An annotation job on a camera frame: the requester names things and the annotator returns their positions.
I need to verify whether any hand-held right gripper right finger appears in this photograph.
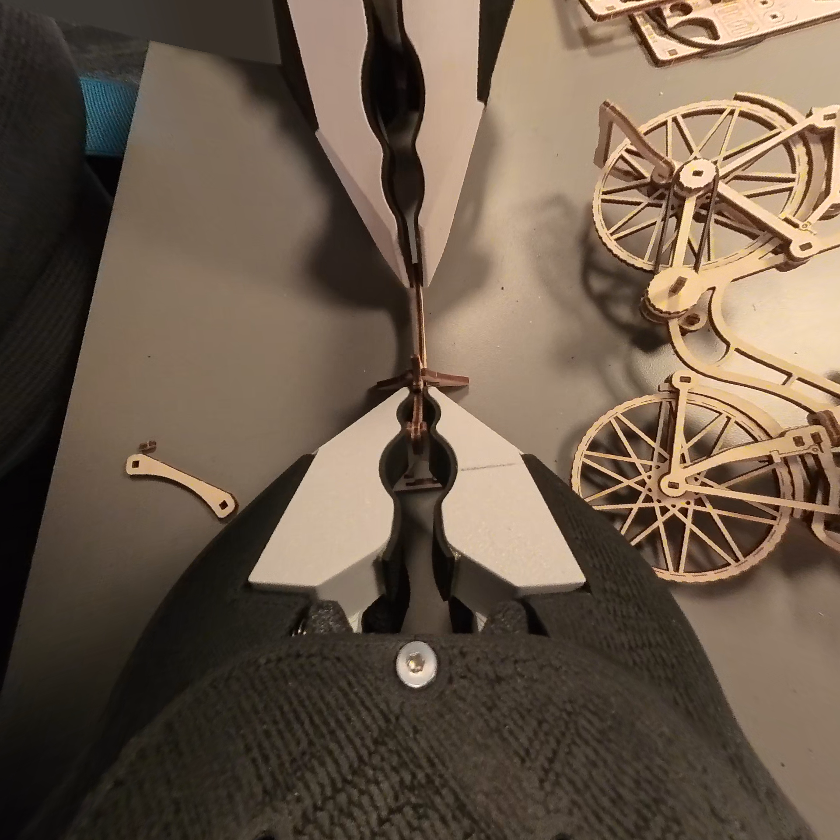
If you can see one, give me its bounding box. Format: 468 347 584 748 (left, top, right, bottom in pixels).
427 387 587 632

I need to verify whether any laser-cut wooden sheet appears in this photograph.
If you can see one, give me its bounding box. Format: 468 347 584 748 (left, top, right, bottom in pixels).
577 0 840 22
630 0 840 68

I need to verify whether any triangular wooden bracket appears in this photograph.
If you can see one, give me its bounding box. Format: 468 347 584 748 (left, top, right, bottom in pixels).
371 354 471 395
392 394 442 492

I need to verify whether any wooden bicycle model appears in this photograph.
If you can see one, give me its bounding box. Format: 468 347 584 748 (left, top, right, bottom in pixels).
570 92 840 584

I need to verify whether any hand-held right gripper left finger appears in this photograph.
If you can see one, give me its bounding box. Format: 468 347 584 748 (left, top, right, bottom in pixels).
249 387 411 632

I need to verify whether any bright blue object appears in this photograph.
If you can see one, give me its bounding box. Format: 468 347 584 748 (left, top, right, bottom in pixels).
79 73 137 157

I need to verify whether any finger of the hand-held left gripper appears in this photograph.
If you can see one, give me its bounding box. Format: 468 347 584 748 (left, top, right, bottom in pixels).
289 0 417 286
413 0 506 290

